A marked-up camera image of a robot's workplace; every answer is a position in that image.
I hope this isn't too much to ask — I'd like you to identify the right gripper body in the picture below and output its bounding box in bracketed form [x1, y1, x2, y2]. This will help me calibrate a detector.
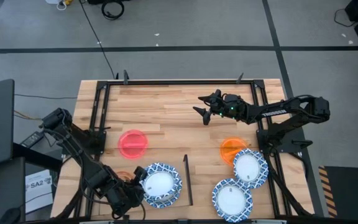
[210, 92, 250, 122]

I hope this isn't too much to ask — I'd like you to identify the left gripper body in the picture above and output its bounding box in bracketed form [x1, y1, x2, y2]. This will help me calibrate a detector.
[104, 179, 146, 219]

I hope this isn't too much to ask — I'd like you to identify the blue patterned paper plate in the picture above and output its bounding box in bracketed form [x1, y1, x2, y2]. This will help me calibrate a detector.
[232, 147, 270, 190]
[211, 177, 254, 223]
[143, 186, 181, 210]
[140, 161, 183, 203]

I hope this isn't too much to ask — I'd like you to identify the pink translucent plastic plate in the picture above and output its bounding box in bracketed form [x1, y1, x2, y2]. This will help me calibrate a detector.
[117, 129, 150, 161]

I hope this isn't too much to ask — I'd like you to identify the orange translucent plastic plate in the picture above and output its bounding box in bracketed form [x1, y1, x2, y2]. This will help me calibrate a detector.
[219, 137, 249, 167]

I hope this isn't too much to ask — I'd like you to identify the white paper label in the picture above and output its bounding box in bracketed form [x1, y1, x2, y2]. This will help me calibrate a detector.
[25, 169, 55, 215]

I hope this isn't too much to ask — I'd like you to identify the black power adapter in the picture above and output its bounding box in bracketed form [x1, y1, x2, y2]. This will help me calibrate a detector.
[20, 131, 45, 149]

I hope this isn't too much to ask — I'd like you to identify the black computer mouse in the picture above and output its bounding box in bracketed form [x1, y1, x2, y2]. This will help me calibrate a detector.
[0, 207, 22, 224]

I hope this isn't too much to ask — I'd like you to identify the black hazard striped mat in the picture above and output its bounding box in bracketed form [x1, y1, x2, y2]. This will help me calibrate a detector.
[318, 165, 358, 218]

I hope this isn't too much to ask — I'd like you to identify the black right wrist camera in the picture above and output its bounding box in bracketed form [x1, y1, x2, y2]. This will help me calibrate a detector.
[223, 94, 241, 109]

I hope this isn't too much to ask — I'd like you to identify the black aluminium table frame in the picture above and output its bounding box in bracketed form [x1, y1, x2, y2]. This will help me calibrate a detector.
[53, 79, 316, 224]

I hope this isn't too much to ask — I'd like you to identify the thin grey floor cable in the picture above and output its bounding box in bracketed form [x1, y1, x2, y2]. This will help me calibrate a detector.
[13, 93, 78, 101]

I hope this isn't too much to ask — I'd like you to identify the black floor cable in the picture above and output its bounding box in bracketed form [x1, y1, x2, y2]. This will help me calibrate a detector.
[78, 0, 119, 80]

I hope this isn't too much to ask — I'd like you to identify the coiled black cable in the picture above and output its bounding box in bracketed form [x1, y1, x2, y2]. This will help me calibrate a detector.
[100, 0, 126, 21]

